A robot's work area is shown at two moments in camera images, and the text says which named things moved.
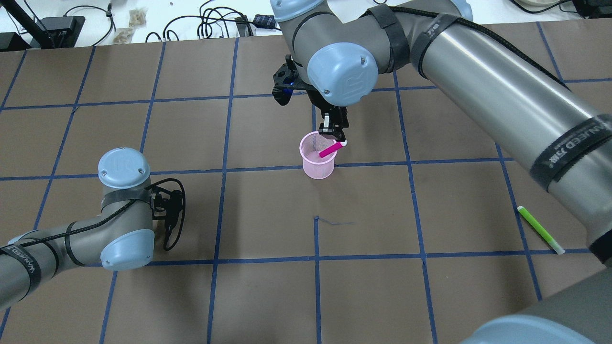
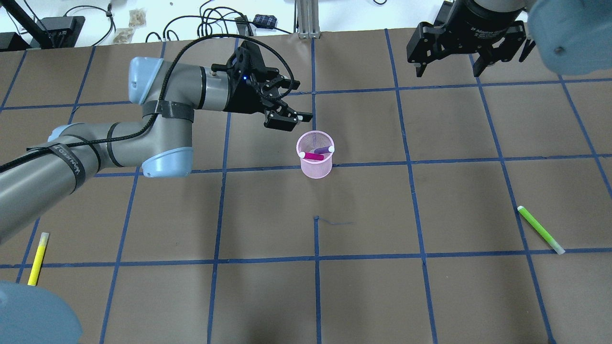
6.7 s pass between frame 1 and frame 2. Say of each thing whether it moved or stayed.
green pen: stayed
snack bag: stayed
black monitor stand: stayed
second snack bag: stayed
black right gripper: moved
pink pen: moved
